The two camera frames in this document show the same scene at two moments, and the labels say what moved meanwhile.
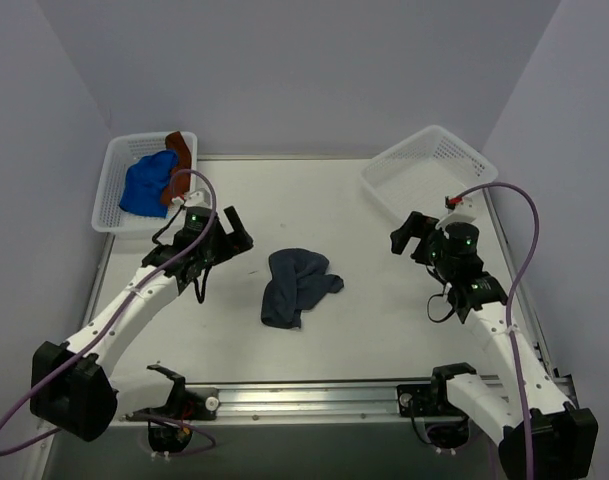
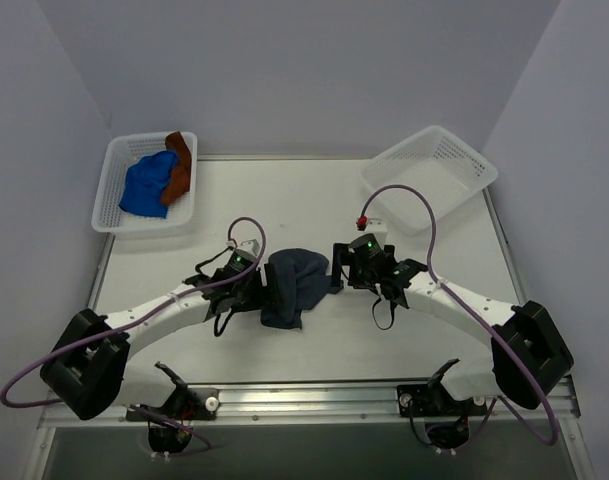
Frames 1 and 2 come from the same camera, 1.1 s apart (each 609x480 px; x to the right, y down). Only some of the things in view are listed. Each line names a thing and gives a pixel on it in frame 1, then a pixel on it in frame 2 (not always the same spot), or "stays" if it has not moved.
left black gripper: (224, 235) -> (266, 284)
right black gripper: (420, 240) -> (339, 265)
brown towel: (179, 183) stays
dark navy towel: (298, 277) stays
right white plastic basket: (419, 175) stays
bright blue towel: (146, 181) stays
